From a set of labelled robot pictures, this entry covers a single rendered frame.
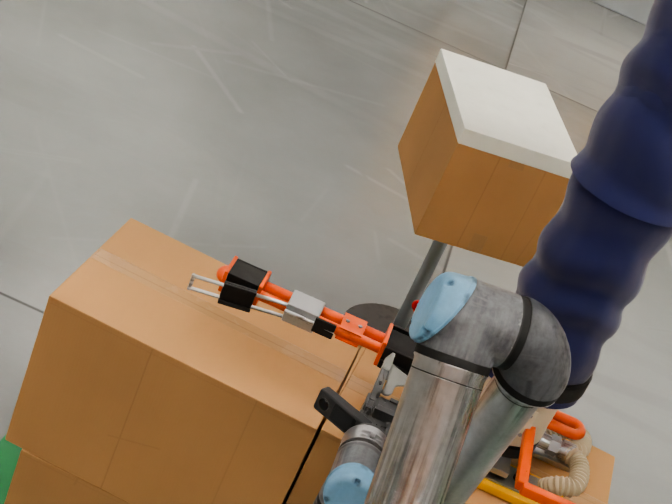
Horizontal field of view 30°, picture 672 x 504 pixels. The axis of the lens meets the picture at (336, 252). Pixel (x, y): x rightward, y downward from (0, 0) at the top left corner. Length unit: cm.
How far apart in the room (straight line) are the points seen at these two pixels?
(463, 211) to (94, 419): 169
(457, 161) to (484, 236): 29
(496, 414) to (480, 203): 204
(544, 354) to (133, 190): 319
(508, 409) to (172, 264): 106
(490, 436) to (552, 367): 19
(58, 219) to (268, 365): 209
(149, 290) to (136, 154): 248
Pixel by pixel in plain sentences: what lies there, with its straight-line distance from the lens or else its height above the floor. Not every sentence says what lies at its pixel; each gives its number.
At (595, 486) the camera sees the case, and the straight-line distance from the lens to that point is 275.
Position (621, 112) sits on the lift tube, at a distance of 223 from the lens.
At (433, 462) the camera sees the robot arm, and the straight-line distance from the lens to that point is 184.
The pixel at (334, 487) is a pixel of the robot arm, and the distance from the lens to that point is 215.
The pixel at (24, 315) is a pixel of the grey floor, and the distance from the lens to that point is 408.
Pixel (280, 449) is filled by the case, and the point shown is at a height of 86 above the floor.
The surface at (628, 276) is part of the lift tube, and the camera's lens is 234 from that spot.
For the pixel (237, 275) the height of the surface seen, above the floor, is 109.
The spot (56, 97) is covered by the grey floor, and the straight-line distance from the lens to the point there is 536.
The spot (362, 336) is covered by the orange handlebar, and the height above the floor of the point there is 108.
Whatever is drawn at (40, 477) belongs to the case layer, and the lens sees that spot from 283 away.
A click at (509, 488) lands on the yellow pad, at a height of 97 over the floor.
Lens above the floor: 244
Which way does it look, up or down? 29 degrees down
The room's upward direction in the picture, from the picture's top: 24 degrees clockwise
